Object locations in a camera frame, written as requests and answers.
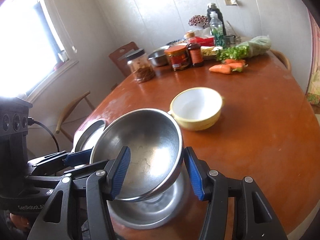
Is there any round metal pan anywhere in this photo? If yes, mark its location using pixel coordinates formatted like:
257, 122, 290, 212
72, 119, 107, 152

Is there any wide stainless steel bowl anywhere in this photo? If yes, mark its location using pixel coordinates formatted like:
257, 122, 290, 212
108, 166, 191, 230

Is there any deep stainless steel bowl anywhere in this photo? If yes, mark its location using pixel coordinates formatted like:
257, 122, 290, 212
89, 108, 183, 202

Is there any yellow bowl with handle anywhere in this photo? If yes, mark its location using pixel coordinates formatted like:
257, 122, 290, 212
168, 87, 225, 131

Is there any person's left hand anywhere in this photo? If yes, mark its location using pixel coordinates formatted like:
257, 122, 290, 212
9, 213, 31, 231

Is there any curved light wood chair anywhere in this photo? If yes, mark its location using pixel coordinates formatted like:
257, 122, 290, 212
55, 90, 96, 143

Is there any brown wooden slat chair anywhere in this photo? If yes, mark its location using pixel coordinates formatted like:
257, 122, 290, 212
109, 42, 139, 77

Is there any plastic jar with black lid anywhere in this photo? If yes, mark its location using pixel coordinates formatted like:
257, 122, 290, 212
126, 49, 155, 83

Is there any front orange carrot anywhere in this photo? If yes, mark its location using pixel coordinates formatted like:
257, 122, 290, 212
209, 64, 232, 74

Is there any orange carrot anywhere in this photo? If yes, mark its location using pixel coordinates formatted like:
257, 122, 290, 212
209, 64, 232, 74
223, 59, 248, 72

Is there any window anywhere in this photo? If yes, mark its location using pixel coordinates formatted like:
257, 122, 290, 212
1, 0, 77, 99

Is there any rear orange carrot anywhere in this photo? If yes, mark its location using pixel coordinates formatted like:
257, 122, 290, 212
223, 59, 248, 72

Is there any metal bowl behind jars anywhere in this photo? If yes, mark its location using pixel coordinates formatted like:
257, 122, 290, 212
149, 46, 169, 67

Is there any brown sauce bottle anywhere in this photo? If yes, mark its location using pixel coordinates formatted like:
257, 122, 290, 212
185, 31, 204, 67

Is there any red lidded tin jar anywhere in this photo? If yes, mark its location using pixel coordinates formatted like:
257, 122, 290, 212
164, 45, 190, 71

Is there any red snack package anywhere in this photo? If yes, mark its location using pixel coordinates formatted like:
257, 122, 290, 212
195, 36, 215, 47

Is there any bag of green vegetables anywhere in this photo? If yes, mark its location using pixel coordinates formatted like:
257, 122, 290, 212
215, 36, 271, 61

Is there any clear bottle with green contents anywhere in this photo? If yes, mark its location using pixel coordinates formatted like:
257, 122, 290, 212
210, 12, 225, 47

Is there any black thermos bottle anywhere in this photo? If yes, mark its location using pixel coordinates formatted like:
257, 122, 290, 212
207, 3, 226, 35

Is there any black cable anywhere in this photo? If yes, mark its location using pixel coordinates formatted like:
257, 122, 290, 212
28, 116, 61, 153

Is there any wall power socket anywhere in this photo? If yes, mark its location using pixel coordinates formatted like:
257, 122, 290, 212
224, 0, 238, 6

